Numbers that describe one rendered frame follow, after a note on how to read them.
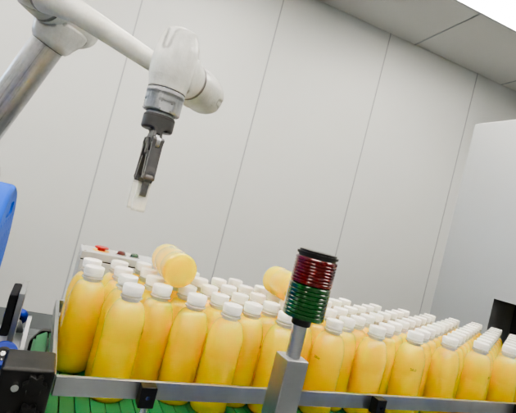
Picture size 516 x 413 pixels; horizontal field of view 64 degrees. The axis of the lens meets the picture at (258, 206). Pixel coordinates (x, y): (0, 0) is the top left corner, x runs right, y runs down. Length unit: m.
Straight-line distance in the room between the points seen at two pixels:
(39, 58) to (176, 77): 0.62
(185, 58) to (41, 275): 2.91
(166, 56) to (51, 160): 2.69
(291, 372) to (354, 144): 3.69
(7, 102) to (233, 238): 2.57
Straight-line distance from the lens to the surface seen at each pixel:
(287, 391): 0.66
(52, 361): 0.73
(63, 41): 1.51
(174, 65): 1.02
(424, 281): 4.83
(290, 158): 3.91
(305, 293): 0.61
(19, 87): 1.55
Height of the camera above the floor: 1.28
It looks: 2 degrees up
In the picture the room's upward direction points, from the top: 14 degrees clockwise
